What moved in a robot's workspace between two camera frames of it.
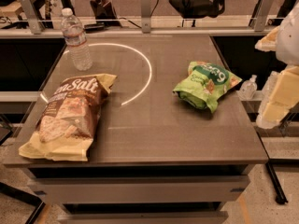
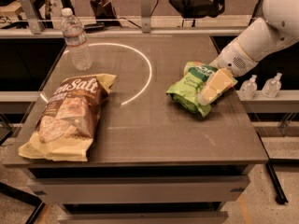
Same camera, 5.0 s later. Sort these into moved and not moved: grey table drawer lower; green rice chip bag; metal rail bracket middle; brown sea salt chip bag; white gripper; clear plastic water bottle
Moved: green rice chip bag; white gripper
Not moved: brown sea salt chip bag; clear plastic water bottle; grey table drawer lower; metal rail bracket middle
